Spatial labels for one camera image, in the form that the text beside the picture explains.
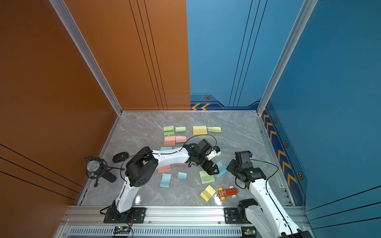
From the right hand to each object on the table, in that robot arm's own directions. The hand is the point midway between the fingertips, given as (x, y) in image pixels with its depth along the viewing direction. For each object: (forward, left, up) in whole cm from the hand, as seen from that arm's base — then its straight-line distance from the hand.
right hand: (231, 166), depth 83 cm
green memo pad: (+29, +40, -4) cm, 50 cm away
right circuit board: (-29, -6, -9) cm, 31 cm away
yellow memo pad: (+32, +17, -6) cm, 36 cm away
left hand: (+2, +8, -4) cm, 10 cm away
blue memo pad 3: (0, +5, -2) cm, 5 cm away
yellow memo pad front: (-13, +13, -5) cm, 19 cm away
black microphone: (-8, +65, +15) cm, 67 cm away
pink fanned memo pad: (+21, +38, -5) cm, 44 cm away
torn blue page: (-3, +28, -7) cm, 29 cm away
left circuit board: (-29, +56, -8) cm, 63 cm away
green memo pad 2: (-5, +14, -5) cm, 16 cm away
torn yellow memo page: (+31, +7, -5) cm, 32 cm away
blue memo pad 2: (-7, +37, -6) cm, 38 cm away
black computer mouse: (+8, +68, -3) cm, 68 cm away
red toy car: (-12, +1, -5) cm, 13 cm away
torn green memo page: (+33, +32, -7) cm, 47 cm away
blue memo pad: (+16, +41, -7) cm, 44 cm away
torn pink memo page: (+24, +31, -7) cm, 40 cm away
